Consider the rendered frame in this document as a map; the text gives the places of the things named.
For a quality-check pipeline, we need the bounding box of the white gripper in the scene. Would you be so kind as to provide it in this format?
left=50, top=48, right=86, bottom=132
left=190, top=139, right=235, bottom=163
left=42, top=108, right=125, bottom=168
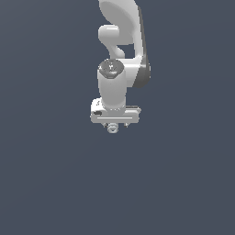
left=89, top=97, right=142, bottom=134

